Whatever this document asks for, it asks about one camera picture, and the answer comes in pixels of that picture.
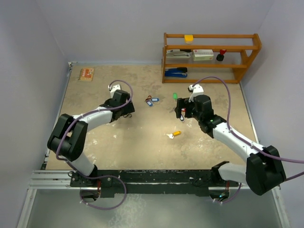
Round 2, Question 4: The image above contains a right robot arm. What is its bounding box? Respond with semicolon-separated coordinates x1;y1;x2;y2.
174;95;287;196

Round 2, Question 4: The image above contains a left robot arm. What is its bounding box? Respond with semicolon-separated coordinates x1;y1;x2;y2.
47;89;135;186

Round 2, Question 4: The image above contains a red tagged key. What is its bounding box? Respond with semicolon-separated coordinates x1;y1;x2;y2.
169;108;186;113

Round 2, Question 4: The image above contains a green tagged key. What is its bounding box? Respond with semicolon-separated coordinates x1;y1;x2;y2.
173;93;178;100

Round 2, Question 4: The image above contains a yellow tagged key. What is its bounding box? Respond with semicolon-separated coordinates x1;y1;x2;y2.
166;131;181;139

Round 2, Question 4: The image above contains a blue black stapler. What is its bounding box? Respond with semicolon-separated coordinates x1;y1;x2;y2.
164;67;188;78

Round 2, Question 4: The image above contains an orange spiral notepad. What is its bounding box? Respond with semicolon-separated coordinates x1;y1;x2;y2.
78;68;94;82

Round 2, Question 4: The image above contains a white grey stapler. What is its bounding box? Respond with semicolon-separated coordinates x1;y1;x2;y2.
166;49;192;58

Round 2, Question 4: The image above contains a white red box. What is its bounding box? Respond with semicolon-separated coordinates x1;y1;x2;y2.
192;49;214;61

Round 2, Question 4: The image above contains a red black stamp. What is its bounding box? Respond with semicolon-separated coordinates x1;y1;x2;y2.
216;49;227;62

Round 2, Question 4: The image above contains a yellow lidded container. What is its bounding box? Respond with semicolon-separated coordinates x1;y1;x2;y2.
184;34;194;44

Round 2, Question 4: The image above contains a wooden shelf rack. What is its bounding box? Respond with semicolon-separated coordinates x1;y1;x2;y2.
161;33;262;84

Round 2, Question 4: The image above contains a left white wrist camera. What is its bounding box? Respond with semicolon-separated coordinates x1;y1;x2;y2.
108;84;121;98

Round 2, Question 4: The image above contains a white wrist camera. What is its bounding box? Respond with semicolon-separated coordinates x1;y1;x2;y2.
108;84;121;98
188;84;204;102

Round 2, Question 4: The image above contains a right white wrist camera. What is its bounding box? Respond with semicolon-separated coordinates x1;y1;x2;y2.
188;84;204;102

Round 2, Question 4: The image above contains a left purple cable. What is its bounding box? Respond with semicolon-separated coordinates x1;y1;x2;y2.
55;80;133;178

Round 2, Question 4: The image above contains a purple cable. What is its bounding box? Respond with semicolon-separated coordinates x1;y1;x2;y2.
192;76;304;182
55;80;133;178

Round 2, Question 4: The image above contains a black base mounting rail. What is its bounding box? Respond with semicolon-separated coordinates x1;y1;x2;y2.
68;170;238;198

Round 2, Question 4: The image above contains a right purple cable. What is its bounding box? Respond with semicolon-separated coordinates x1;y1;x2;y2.
192;76;304;182

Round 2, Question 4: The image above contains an aluminium frame rail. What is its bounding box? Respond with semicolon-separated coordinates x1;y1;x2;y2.
28;170;71;190

